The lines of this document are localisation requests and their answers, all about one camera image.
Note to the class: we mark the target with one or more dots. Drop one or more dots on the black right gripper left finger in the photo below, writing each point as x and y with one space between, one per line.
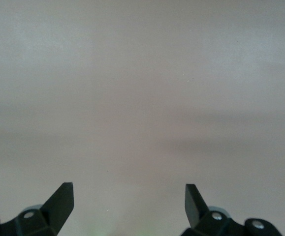
56 209

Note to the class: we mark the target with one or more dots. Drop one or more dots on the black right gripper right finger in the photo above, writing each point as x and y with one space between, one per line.
194 206

